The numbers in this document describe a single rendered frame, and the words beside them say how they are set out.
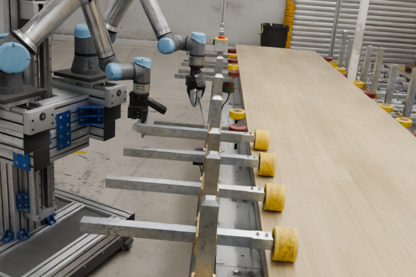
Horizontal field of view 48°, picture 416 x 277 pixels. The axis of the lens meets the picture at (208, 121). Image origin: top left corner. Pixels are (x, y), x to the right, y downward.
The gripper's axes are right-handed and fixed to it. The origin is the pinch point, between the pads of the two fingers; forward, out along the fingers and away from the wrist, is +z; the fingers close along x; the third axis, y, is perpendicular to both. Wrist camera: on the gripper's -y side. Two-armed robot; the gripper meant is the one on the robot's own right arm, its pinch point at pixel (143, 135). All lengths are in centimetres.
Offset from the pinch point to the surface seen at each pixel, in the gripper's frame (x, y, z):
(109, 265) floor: -16, 18, 83
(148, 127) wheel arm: 26.5, -5.7, -13.2
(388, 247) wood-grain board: 91, -79, -8
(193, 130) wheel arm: 26.5, -23.3, -13.3
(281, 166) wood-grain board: 41, -57, -8
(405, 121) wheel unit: -31, -129, -9
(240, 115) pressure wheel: -21.3, -44.0, -7.2
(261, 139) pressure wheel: 29, -50, -13
